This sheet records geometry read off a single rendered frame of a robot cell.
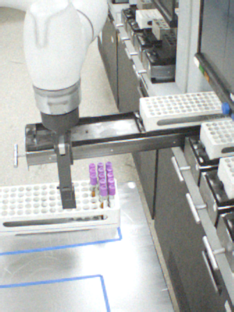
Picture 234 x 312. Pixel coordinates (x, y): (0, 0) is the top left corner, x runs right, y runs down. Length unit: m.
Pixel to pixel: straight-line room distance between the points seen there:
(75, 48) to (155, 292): 0.50
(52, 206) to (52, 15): 0.46
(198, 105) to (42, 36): 0.71
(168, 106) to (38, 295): 0.69
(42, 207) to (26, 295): 0.21
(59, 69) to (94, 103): 2.12
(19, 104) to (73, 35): 2.23
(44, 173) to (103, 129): 1.11
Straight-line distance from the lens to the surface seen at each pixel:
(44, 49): 0.73
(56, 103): 0.79
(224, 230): 1.07
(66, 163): 0.84
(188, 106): 1.32
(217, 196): 1.11
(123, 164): 2.40
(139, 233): 1.01
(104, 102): 2.87
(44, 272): 0.96
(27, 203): 1.01
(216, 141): 1.21
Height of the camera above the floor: 1.60
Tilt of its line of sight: 41 degrees down
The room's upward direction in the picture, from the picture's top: 1 degrees counter-clockwise
